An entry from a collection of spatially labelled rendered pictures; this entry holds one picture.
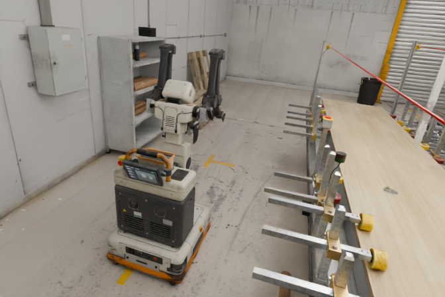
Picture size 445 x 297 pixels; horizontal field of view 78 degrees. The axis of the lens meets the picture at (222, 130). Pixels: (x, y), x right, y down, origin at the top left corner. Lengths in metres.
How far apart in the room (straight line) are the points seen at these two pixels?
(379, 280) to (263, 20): 8.55
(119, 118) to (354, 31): 7.40
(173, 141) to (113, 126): 1.85
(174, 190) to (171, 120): 0.53
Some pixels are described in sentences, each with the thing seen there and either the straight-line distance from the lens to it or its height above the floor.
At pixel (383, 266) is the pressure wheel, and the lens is 1.41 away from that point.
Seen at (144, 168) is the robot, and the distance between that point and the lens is 1.78.
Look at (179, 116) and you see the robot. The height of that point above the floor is 1.16.
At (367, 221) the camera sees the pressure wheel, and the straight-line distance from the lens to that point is 1.59.
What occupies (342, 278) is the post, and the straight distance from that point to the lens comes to 1.18.
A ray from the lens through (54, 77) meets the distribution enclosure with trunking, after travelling 2.97.
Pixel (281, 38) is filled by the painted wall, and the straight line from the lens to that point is 9.29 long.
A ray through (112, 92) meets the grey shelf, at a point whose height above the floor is 0.89.
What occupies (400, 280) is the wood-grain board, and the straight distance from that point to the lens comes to 1.46.
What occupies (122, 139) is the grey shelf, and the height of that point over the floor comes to 0.27.
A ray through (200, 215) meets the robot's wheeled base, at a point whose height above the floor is 0.28.
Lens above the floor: 1.82
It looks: 21 degrees down
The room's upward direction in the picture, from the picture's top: 5 degrees clockwise
